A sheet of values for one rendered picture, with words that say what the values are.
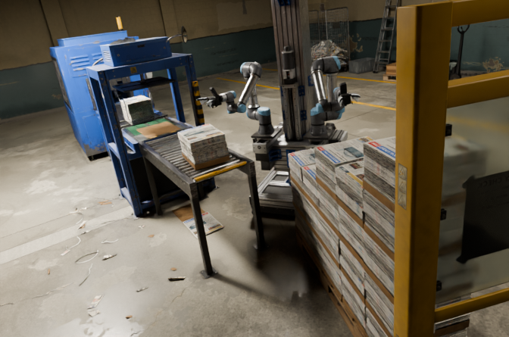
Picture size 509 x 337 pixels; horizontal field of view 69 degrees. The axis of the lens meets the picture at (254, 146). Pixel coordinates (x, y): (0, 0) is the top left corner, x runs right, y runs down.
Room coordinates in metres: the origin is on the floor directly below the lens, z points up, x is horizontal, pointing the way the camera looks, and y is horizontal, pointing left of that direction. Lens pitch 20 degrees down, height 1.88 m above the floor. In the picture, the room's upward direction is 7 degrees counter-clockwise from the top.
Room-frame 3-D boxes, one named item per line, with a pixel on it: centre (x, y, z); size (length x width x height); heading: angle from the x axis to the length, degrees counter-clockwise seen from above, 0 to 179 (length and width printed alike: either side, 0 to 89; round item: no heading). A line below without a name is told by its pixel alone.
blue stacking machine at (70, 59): (6.35, 2.39, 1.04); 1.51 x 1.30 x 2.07; 30
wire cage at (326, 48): (10.52, -2.27, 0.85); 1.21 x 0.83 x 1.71; 30
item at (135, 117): (4.47, 1.37, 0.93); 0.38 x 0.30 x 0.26; 30
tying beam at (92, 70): (3.97, 1.09, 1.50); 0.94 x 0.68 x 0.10; 120
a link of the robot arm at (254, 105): (3.36, -0.04, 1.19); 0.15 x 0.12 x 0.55; 38
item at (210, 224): (3.12, 0.60, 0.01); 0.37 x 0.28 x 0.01; 30
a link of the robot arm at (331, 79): (3.04, -0.71, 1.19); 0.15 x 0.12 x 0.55; 90
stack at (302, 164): (2.11, -0.54, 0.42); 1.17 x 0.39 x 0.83; 11
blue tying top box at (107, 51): (3.97, 1.09, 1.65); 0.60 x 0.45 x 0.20; 120
